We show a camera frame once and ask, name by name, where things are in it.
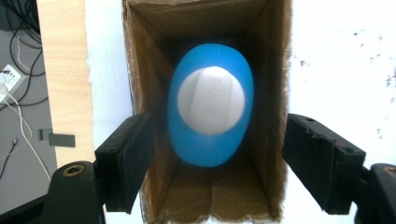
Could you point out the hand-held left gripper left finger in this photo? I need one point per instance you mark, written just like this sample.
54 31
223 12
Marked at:
127 161

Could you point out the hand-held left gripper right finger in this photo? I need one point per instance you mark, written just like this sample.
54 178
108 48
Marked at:
323 165

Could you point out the blue bottle with white cap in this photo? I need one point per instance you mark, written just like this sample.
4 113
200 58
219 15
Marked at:
211 149

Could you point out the blue cardboard box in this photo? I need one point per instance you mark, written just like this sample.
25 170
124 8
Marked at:
149 77

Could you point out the grey tape strip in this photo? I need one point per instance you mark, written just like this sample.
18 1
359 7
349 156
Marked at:
60 140

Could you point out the white table mat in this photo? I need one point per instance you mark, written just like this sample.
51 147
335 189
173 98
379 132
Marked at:
336 77

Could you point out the white power strip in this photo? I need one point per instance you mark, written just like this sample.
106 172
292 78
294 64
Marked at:
9 81

